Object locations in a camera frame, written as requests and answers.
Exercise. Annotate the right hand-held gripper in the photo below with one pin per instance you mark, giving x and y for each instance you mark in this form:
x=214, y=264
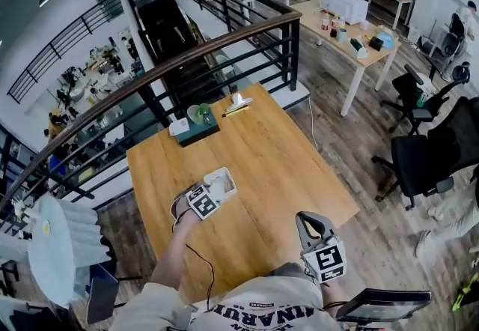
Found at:
x=325, y=260

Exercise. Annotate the light wooden table white legs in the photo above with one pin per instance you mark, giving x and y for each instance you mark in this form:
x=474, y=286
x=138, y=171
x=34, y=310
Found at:
x=310, y=15

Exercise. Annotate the round table with white cloth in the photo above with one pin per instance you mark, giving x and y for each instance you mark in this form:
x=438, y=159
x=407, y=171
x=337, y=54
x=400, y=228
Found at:
x=48, y=266

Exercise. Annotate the bottle with red label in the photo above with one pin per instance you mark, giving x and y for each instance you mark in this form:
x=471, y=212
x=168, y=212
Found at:
x=325, y=25

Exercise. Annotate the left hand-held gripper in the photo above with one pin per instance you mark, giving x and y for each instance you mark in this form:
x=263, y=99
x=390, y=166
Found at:
x=204, y=204

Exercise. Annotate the white cloth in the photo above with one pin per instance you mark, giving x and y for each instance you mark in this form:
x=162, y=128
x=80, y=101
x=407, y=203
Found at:
x=219, y=189

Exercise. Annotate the dark chair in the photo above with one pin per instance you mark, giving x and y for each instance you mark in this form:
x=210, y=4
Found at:
x=103, y=296

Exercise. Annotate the black tablet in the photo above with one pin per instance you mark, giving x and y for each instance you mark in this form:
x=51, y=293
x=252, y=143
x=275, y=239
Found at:
x=381, y=307

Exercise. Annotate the small black box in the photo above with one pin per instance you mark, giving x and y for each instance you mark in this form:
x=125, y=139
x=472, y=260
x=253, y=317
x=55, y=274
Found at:
x=376, y=44

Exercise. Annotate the black office chair with armrests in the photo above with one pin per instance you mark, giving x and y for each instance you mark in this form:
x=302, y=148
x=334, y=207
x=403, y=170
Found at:
x=408, y=90

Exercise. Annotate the black mesh office chair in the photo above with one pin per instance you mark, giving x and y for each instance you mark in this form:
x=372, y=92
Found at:
x=423, y=161

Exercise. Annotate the dark green tray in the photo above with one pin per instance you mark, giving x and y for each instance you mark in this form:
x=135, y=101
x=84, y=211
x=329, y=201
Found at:
x=202, y=133

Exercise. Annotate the light blue plastic bag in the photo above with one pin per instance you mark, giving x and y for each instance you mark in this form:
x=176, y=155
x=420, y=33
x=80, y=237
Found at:
x=386, y=41

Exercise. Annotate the pale cup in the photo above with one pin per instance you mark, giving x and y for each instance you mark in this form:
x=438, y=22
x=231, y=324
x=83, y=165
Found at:
x=342, y=35

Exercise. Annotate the white paper roll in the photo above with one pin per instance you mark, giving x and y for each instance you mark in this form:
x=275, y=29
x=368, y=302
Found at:
x=365, y=25

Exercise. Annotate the vase of white flowers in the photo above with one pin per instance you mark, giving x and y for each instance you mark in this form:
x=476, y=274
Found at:
x=24, y=209

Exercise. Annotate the white box appliance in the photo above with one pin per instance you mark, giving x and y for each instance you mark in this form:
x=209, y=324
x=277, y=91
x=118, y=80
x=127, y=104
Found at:
x=344, y=3

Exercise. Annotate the white green dispenser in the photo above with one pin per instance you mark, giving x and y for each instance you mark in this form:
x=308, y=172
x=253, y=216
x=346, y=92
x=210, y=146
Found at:
x=359, y=48

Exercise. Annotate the white plastic holder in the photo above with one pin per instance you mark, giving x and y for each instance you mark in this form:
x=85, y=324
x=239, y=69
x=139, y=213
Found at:
x=239, y=100

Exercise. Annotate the person's left forearm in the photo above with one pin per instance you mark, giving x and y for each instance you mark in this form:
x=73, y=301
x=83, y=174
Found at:
x=176, y=247

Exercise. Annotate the black railing with wooden handrail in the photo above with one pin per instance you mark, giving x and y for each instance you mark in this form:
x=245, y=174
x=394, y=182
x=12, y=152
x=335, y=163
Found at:
x=269, y=22

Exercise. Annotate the small white card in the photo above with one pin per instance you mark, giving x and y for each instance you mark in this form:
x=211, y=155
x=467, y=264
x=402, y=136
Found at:
x=179, y=127

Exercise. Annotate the dark staircase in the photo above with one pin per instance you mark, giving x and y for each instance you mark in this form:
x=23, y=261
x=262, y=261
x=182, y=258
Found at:
x=164, y=30

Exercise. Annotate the dark drink bottle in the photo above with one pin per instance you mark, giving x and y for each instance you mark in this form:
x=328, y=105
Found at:
x=335, y=28

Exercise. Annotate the small yellow item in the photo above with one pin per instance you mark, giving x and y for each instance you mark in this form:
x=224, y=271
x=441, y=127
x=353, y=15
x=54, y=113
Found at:
x=46, y=228

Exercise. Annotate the person's right forearm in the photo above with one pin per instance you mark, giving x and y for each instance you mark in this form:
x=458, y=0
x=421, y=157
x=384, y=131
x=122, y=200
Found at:
x=335, y=294

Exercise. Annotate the person's white printed shirt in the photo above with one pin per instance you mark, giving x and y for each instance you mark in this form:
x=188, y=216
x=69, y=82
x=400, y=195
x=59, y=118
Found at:
x=243, y=307

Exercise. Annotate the white square box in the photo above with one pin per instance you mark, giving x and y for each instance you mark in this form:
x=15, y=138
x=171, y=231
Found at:
x=232, y=191

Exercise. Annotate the neon green black object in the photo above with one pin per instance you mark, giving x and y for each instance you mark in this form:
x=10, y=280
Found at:
x=464, y=292

